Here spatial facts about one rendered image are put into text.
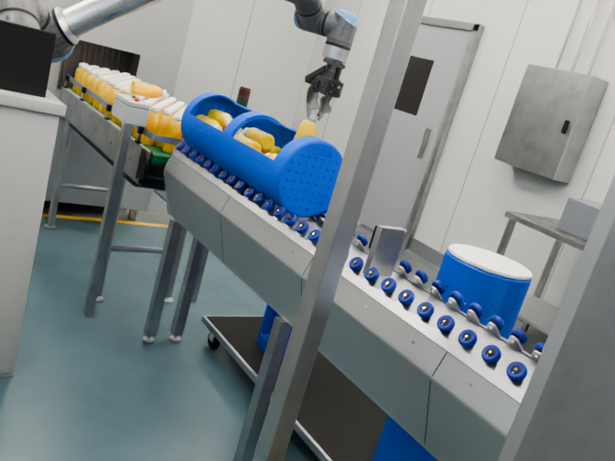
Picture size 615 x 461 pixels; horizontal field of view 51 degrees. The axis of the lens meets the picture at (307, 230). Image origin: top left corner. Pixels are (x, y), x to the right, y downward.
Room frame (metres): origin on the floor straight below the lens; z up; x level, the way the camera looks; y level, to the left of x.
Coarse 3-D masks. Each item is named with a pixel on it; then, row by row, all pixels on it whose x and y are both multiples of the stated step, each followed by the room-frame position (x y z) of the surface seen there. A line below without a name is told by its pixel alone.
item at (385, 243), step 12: (384, 228) 1.84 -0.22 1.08; (396, 228) 1.88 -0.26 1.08; (372, 240) 1.85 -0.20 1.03; (384, 240) 1.85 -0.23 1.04; (396, 240) 1.88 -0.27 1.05; (372, 252) 1.84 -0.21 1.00; (384, 252) 1.86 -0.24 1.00; (396, 252) 1.89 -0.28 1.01; (372, 264) 1.84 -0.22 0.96; (384, 264) 1.87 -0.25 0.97
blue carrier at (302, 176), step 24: (216, 96) 2.84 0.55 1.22; (192, 120) 2.73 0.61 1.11; (240, 120) 2.50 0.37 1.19; (264, 120) 2.71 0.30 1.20; (192, 144) 2.76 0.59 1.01; (216, 144) 2.53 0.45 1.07; (240, 144) 2.39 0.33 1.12; (288, 144) 2.21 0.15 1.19; (312, 144) 2.20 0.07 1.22; (240, 168) 2.37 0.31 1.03; (264, 168) 2.21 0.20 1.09; (288, 168) 2.15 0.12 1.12; (312, 168) 2.21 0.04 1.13; (336, 168) 2.28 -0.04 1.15; (264, 192) 2.25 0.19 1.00; (288, 192) 2.17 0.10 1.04; (312, 192) 2.24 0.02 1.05; (312, 216) 2.26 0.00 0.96
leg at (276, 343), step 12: (276, 324) 2.04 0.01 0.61; (288, 324) 2.04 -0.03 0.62; (276, 336) 2.03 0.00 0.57; (276, 348) 2.03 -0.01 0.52; (264, 360) 2.05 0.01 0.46; (276, 360) 2.04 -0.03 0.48; (264, 372) 2.03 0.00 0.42; (276, 372) 2.05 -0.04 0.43; (264, 384) 2.03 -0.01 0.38; (252, 396) 2.06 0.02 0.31; (264, 396) 2.04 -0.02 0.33; (252, 408) 2.04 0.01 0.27; (264, 408) 2.05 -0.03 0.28; (252, 420) 2.03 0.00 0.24; (252, 432) 2.03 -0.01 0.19; (240, 444) 2.05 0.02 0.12; (252, 444) 2.04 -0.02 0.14; (240, 456) 2.03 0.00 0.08; (252, 456) 2.05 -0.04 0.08
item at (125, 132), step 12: (120, 132) 2.92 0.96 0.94; (120, 144) 2.89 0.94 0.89; (120, 156) 2.89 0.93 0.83; (120, 168) 2.90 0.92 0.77; (120, 180) 2.91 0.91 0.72; (108, 192) 2.91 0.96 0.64; (108, 204) 2.89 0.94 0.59; (108, 216) 2.90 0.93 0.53; (108, 228) 2.90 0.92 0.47; (108, 240) 2.91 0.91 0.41; (96, 252) 2.90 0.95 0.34; (96, 264) 2.89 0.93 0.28; (96, 276) 2.90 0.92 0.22; (96, 288) 2.91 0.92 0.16; (84, 312) 2.90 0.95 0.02
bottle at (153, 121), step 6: (150, 114) 2.99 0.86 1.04; (156, 114) 3.00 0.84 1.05; (150, 120) 2.98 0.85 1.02; (156, 120) 3.00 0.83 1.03; (150, 126) 2.99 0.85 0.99; (156, 126) 3.01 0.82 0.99; (156, 132) 3.02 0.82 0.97; (144, 138) 2.99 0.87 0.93; (144, 144) 2.99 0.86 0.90; (150, 144) 2.99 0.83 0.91
